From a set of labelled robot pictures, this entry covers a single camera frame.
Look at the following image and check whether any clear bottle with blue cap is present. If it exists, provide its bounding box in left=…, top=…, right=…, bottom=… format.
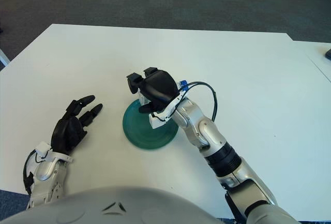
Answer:
left=138, top=79, right=189, bottom=106

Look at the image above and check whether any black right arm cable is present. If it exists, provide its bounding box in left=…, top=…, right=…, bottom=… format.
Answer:
left=180, top=80, right=218, bottom=121

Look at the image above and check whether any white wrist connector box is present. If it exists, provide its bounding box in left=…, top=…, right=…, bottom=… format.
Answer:
left=149, top=110, right=171, bottom=129
left=34, top=142, right=54, bottom=161

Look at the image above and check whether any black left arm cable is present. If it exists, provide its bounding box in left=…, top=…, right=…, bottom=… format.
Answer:
left=22, top=150, right=37, bottom=192

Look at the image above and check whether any white right wrist connector box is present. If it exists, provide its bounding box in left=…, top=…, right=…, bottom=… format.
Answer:
left=149, top=110, right=171, bottom=129

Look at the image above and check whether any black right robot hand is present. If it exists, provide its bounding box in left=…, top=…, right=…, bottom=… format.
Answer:
left=126, top=66, right=179, bottom=114

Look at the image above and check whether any grey robot torso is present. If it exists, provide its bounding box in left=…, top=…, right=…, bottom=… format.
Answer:
left=0, top=186, right=218, bottom=224

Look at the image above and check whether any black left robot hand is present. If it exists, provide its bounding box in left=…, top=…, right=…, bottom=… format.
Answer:
left=50, top=95, right=103, bottom=156

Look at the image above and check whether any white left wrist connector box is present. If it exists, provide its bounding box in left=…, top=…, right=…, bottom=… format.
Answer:
left=34, top=142, right=54, bottom=161

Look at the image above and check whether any teal round plate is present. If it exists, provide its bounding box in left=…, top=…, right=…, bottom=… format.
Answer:
left=122, top=98, right=179, bottom=152

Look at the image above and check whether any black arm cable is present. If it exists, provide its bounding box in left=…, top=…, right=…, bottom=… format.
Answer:
left=180, top=80, right=218, bottom=121
left=22, top=150, right=37, bottom=192

